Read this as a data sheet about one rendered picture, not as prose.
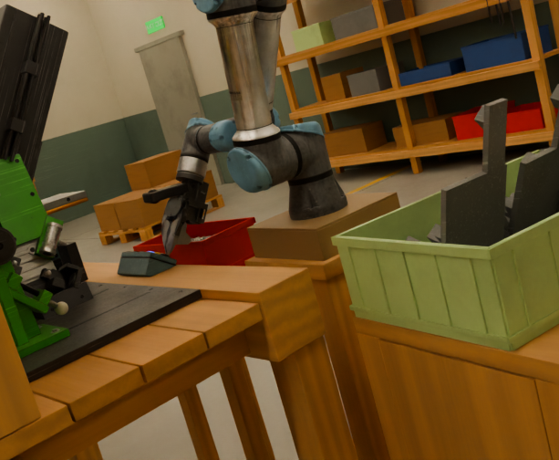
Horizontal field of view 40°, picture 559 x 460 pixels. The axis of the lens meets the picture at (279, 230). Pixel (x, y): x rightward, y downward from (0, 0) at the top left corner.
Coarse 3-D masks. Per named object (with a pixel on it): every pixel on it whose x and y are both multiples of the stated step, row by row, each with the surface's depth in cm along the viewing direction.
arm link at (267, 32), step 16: (272, 0) 176; (256, 16) 180; (272, 16) 180; (256, 32) 182; (272, 32) 182; (272, 48) 185; (272, 64) 187; (272, 80) 190; (272, 96) 193; (272, 112) 197
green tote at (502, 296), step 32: (512, 160) 174; (512, 192) 173; (384, 224) 154; (416, 224) 158; (544, 224) 119; (352, 256) 146; (384, 256) 137; (416, 256) 129; (448, 256) 122; (480, 256) 115; (512, 256) 116; (544, 256) 120; (352, 288) 149; (384, 288) 140; (416, 288) 132; (448, 288) 125; (480, 288) 118; (512, 288) 117; (544, 288) 120; (384, 320) 144; (416, 320) 134; (448, 320) 127; (480, 320) 121; (512, 320) 117; (544, 320) 120
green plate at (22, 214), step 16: (0, 160) 182; (16, 160) 184; (0, 176) 181; (16, 176) 183; (0, 192) 180; (16, 192) 182; (32, 192) 184; (0, 208) 179; (16, 208) 181; (32, 208) 183; (0, 224) 178; (16, 224) 180; (32, 224) 182; (16, 240) 179; (32, 240) 182
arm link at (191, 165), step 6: (186, 156) 195; (180, 162) 196; (186, 162) 195; (192, 162) 195; (198, 162) 195; (204, 162) 197; (180, 168) 195; (186, 168) 194; (192, 168) 194; (198, 168) 195; (204, 168) 197; (198, 174) 196; (204, 174) 197
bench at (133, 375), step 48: (144, 336) 147; (192, 336) 138; (240, 336) 154; (48, 384) 134; (96, 384) 127; (144, 384) 140; (192, 384) 147; (288, 384) 158; (336, 384) 161; (48, 432) 120; (96, 432) 134; (336, 432) 160
